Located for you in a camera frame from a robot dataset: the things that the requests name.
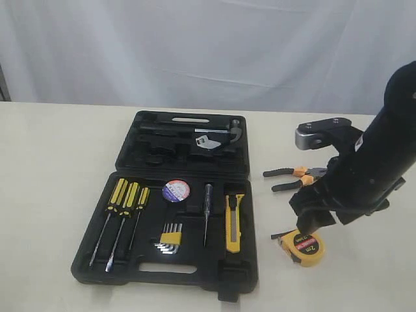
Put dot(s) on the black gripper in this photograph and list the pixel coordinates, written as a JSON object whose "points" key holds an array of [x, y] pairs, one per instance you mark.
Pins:
{"points": [[350, 189]]}

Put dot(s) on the yellow tape measure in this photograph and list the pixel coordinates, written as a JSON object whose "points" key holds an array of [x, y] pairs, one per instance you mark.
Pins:
{"points": [[306, 250]]}

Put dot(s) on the yellow black utility knife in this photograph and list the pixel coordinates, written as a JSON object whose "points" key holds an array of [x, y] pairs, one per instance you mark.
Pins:
{"points": [[232, 223]]}

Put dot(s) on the black PVC electrical tape roll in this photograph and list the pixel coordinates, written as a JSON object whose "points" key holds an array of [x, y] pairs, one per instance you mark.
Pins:
{"points": [[176, 191]]}

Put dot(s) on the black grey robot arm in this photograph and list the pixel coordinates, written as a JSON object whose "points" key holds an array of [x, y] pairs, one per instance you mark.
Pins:
{"points": [[391, 134]]}

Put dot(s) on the black plastic tool case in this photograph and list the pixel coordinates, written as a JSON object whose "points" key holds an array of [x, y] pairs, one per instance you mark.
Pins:
{"points": [[178, 208]]}

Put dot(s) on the silver claw hammer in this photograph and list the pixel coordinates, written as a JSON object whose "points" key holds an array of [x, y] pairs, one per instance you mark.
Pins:
{"points": [[167, 128]]}

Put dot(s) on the silver adjustable wrench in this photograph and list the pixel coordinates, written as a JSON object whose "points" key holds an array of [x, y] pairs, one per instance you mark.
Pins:
{"points": [[206, 143]]}

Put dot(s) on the hex key set yellow holder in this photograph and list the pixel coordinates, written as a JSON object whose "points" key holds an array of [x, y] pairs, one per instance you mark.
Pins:
{"points": [[170, 239]]}

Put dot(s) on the white backdrop curtain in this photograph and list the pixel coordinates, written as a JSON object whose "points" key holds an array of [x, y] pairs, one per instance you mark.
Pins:
{"points": [[295, 56]]}

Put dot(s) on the small yellow black screwdriver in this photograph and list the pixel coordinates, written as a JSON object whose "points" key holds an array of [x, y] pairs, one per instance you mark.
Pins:
{"points": [[141, 205]]}

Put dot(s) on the middle yellow black screwdriver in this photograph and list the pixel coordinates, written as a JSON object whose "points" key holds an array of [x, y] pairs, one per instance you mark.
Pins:
{"points": [[126, 212]]}

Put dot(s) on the large yellow black screwdriver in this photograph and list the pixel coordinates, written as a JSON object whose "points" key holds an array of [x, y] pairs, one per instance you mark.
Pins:
{"points": [[113, 205]]}

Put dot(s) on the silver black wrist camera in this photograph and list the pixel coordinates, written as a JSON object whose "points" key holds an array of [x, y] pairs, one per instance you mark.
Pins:
{"points": [[337, 132]]}

